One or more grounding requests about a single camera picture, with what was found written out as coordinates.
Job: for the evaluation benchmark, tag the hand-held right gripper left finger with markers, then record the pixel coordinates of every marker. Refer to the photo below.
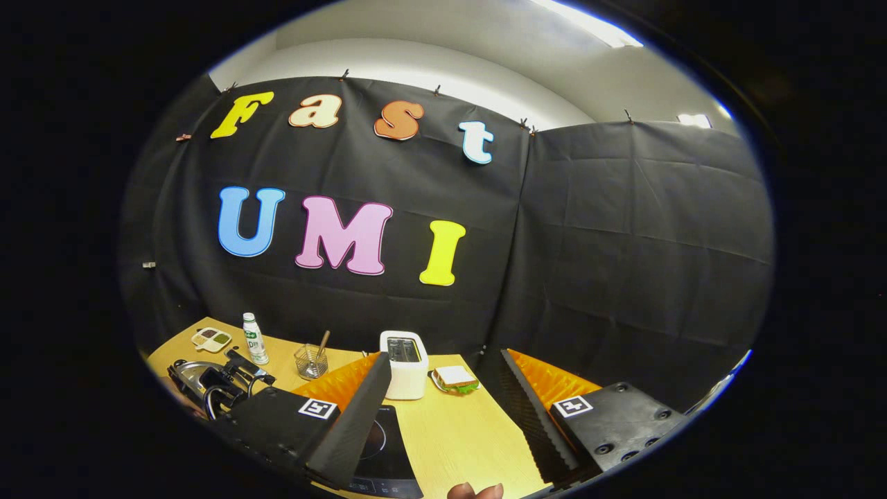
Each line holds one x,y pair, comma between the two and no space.
360,416

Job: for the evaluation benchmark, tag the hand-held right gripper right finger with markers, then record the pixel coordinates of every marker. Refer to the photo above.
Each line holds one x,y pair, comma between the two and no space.
530,416

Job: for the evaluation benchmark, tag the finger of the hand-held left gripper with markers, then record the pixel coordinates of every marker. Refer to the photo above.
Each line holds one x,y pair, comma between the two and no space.
249,367

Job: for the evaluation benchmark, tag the black induction cooktop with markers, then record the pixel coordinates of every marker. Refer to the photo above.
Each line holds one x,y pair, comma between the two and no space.
388,450

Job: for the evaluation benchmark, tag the white green label drink bottle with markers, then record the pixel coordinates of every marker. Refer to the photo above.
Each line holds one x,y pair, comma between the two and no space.
256,343

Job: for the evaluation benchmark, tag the white sectioned bean dish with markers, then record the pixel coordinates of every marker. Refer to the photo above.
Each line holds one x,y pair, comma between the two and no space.
211,339

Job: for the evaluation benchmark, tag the white toaster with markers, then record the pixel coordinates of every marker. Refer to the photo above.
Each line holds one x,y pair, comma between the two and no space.
405,374

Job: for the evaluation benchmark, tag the small white plate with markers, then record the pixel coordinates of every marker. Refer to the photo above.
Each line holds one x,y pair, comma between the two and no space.
436,383

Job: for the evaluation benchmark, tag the sandwich with lettuce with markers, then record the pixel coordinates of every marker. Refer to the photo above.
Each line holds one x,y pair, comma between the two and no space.
455,378

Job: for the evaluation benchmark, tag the small ceiling light panel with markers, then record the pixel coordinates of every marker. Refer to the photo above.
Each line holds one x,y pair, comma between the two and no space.
695,120

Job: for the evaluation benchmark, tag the long ceiling light panel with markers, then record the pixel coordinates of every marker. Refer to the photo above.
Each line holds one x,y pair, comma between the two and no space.
589,21

